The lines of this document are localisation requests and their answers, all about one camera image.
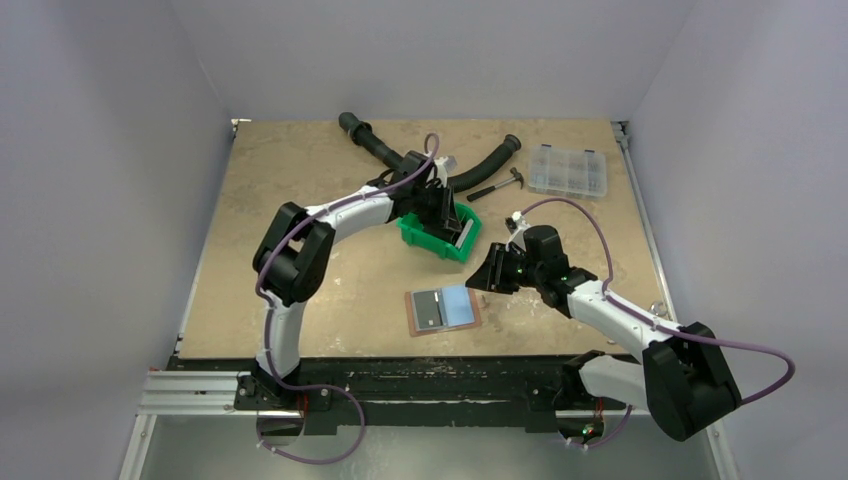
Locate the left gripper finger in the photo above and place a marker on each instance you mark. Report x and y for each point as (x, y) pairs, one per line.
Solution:
(450, 221)
(432, 227)

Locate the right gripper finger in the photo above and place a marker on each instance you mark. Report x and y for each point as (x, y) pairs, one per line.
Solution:
(508, 269)
(488, 276)

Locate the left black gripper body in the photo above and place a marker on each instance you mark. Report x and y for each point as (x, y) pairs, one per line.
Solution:
(429, 203)

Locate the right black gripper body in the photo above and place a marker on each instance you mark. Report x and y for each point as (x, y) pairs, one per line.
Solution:
(502, 268)

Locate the green plastic bin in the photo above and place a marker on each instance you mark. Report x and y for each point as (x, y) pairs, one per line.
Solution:
(411, 230)

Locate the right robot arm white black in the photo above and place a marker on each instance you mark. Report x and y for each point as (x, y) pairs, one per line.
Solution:
(678, 373)

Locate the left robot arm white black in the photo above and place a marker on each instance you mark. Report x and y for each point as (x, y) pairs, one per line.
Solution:
(293, 256)

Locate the white card in bin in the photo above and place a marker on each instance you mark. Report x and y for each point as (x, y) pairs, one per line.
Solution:
(468, 226)

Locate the clear plastic organizer box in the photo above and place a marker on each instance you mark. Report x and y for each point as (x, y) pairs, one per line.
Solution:
(562, 172)

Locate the silver wrench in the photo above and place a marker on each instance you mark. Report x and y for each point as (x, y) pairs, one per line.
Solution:
(658, 308)

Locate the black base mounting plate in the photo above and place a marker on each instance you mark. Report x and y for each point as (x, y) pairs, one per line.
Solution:
(478, 391)

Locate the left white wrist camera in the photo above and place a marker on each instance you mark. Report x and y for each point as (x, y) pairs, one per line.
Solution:
(445, 165)

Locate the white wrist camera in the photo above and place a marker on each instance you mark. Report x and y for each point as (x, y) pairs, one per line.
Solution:
(517, 225)
(445, 165)

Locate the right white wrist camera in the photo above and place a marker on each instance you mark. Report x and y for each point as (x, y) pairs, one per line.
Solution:
(517, 225)

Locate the small black-handled hammer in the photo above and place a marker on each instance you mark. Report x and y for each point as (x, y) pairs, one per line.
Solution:
(516, 177)

